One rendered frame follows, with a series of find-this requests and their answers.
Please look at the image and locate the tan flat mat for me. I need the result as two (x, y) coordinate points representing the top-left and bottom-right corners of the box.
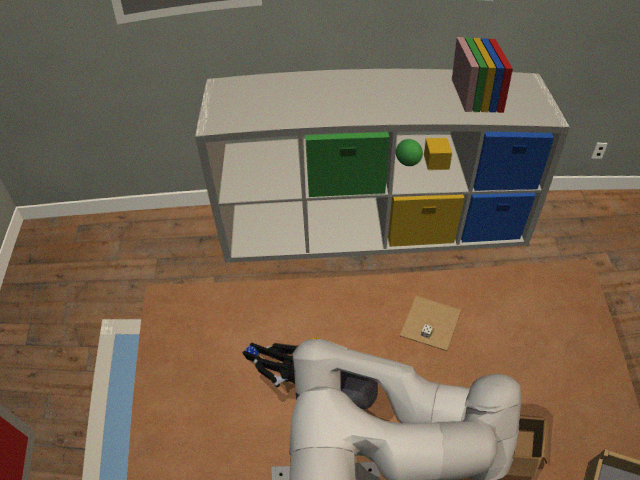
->
(400, 296), (461, 351)

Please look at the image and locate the white die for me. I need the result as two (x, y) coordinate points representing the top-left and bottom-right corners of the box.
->
(421, 325), (433, 338)

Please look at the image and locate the blue die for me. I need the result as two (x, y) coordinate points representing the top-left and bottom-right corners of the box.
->
(245, 345), (259, 356)

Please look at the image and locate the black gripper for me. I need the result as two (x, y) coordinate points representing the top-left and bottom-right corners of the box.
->
(242, 343), (299, 387)

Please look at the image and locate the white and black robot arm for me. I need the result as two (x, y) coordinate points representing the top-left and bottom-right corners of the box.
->
(289, 339), (521, 480)

